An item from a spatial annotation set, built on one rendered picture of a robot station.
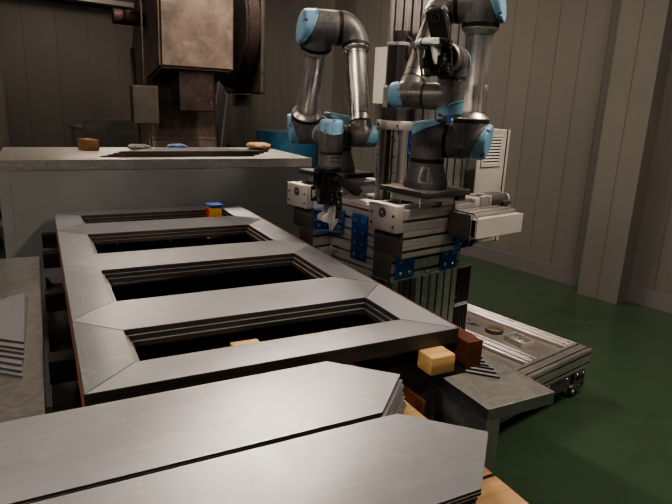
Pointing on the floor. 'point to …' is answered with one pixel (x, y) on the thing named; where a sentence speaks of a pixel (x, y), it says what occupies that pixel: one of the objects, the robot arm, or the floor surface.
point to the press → (190, 64)
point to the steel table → (113, 127)
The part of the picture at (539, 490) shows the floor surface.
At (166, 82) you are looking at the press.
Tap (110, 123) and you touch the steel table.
